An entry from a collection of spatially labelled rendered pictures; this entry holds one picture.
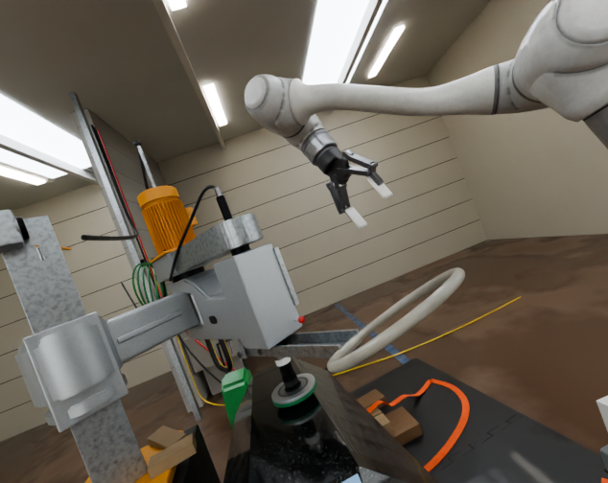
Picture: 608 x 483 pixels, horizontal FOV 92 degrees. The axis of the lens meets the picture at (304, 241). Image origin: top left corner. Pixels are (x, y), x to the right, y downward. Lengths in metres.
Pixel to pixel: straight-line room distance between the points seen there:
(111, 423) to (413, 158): 6.76
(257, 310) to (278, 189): 5.18
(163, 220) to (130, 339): 0.67
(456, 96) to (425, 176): 6.50
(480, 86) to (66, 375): 1.71
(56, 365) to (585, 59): 1.77
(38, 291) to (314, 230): 5.21
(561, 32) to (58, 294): 1.77
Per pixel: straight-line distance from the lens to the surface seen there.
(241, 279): 1.26
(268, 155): 6.51
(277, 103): 0.72
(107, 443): 1.79
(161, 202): 1.94
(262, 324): 1.29
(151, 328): 1.78
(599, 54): 0.60
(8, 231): 1.67
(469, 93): 0.80
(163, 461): 1.76
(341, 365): 0.81
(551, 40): 0.61
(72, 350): 1.63
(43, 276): 1.72
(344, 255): 6.40
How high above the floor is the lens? 1.54
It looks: 1 degrees down
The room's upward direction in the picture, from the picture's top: 21 degrees counter-clockwise
